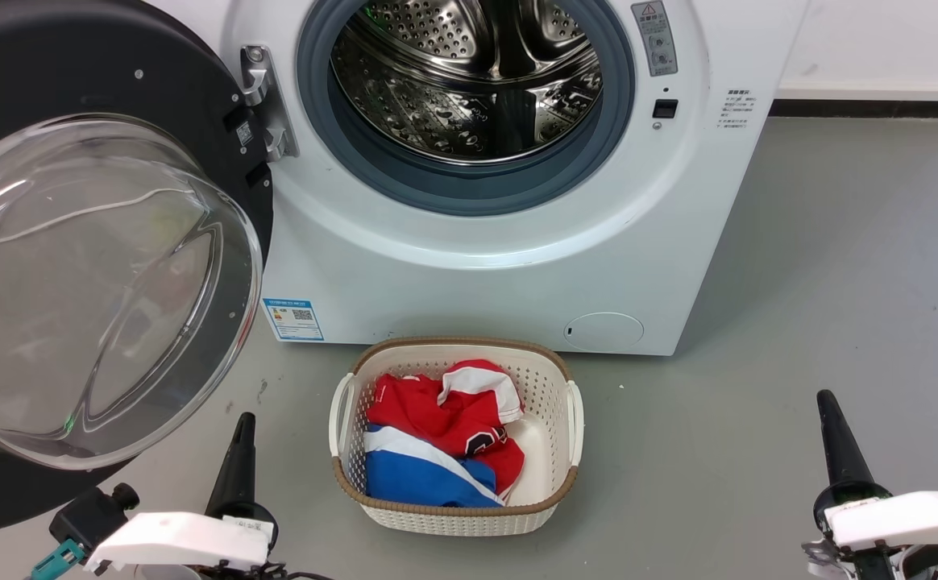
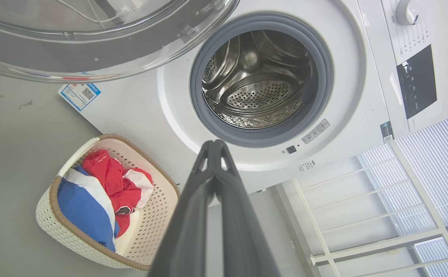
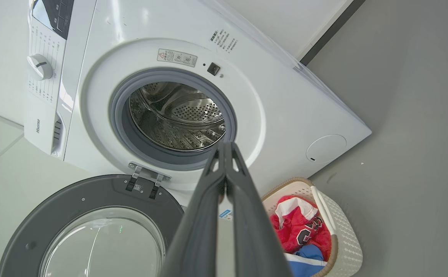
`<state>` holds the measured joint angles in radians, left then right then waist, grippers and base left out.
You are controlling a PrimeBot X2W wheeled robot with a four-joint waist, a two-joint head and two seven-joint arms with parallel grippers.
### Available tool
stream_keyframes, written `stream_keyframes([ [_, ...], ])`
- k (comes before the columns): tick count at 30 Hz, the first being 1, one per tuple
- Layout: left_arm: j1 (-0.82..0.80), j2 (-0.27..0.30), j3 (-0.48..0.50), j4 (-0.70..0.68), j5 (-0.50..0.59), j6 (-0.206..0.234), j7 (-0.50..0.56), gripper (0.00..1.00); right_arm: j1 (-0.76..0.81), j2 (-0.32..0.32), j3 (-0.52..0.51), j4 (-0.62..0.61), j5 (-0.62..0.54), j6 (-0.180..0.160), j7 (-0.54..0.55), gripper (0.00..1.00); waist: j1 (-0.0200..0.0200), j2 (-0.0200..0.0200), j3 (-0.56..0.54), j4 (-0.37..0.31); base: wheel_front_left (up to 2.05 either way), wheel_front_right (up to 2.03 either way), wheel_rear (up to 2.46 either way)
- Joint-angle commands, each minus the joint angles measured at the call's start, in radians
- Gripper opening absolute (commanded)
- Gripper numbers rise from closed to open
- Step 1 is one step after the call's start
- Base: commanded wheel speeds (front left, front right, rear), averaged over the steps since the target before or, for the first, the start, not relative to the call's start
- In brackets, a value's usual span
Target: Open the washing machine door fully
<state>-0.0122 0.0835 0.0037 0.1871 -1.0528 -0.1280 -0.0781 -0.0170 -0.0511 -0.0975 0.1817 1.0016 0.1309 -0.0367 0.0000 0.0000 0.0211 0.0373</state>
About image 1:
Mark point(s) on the grey warning sticker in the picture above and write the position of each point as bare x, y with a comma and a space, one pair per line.
656, 40

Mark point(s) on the white front-load washing machine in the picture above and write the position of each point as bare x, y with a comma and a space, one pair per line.
477, 298

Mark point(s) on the black door latch socket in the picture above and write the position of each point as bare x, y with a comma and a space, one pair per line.
665, 109

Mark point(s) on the cream perforated laundry basket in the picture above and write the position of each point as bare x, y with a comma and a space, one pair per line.
554, 451

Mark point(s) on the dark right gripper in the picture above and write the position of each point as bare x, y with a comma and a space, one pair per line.
840, 493

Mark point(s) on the silver metal door hinge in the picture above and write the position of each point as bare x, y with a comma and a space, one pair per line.
263, 89

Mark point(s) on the round white filter cover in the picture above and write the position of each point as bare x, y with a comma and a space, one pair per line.
604, 332

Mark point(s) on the blue energy label sticker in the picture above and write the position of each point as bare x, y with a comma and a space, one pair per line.
293, 320

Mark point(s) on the red white blue garment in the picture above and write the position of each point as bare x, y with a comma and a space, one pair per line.
421, 411

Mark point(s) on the black round glass washer door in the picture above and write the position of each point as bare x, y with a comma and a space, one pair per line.
34, 64

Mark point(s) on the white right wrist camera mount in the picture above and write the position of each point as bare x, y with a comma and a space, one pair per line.
912, 515

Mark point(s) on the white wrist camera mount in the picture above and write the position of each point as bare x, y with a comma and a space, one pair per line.
912, 515
187, 540

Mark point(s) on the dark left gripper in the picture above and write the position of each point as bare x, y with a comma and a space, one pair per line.
263, 515

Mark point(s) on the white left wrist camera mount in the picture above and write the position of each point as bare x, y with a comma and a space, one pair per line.
187, 540

